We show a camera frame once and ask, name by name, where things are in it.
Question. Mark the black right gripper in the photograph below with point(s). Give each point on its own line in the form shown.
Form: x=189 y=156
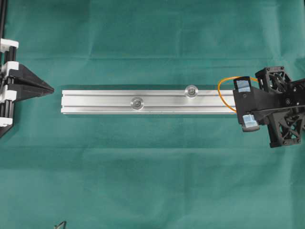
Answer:
x=277 y=102

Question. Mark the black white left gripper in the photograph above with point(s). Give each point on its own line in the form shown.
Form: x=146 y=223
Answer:
x=11 y=71

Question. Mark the orange yellow rubber band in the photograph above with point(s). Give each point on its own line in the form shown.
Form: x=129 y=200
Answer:
x=219 y=91

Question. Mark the silver pulley shaft far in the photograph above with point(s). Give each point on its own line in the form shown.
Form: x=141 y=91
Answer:
x=191 y=91

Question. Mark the silver pulley shaft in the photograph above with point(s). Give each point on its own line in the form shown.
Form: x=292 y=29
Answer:
x=137 y=103
x=191 y=91

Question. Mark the silver pulley shaft near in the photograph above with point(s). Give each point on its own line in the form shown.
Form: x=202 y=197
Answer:
x=137 y=103

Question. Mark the green table cloth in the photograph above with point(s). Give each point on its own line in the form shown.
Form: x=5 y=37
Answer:
x=149 y=171

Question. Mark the dark metal object bottom edge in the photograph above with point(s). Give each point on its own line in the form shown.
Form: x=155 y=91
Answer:
x=61 y=225

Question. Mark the silver aluminium extrusion rail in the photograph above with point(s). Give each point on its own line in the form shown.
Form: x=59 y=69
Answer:
x=156 y=102

